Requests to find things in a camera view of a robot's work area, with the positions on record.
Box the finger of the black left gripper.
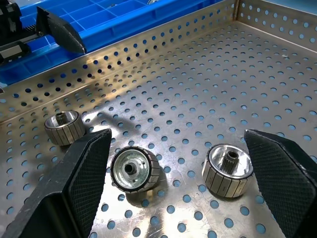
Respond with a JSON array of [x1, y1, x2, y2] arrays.
[[35, 6, 88, 55]]

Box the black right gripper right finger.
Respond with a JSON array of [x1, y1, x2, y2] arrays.
[[244, 128, 317, 238]]

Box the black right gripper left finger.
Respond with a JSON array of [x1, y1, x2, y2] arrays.
[[2, 128, 112, 238]]

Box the metal rotor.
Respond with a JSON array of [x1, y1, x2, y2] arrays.
[[202, 144, 255, 198], [44, 110, 86, 146], [110, 146, 161, 193]]

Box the blue compartment tray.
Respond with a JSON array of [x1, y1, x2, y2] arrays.
[[0, 0, 223, 86]]

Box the perforated metal tray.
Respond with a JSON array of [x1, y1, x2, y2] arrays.
[[0, 0, 317, 238]]

